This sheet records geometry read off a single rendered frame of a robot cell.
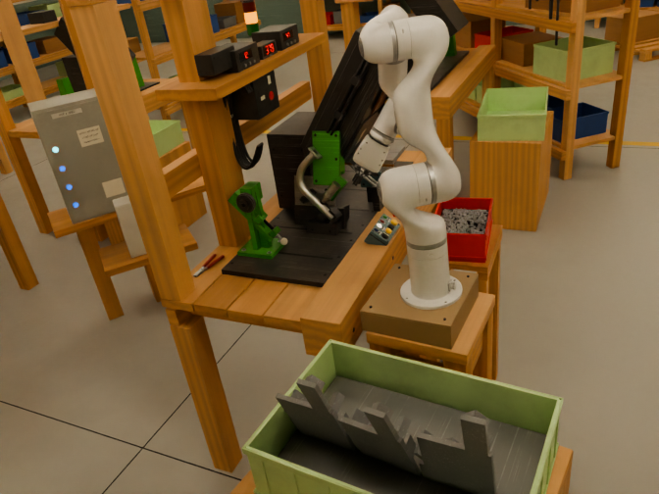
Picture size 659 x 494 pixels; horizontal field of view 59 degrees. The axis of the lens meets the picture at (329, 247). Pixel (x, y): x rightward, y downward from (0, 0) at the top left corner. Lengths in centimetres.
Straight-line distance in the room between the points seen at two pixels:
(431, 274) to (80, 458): 191
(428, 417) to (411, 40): 95
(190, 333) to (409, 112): 113
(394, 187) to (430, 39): 39
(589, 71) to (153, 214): 366
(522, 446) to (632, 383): 156
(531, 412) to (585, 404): 137
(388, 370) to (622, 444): 138
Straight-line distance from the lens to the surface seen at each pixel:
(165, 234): 200
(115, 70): 184
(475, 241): 220
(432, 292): 178
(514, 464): 148
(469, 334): 181
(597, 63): 491
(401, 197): 161
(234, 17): 884
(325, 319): 183
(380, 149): 199
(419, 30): 156
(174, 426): 296
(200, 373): 230
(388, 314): 177
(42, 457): 313
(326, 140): 228
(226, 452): 258
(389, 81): 184
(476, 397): 154
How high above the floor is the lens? 197
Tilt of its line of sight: 29 degrees down
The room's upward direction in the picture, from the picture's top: 8 degrees counter-clockwise
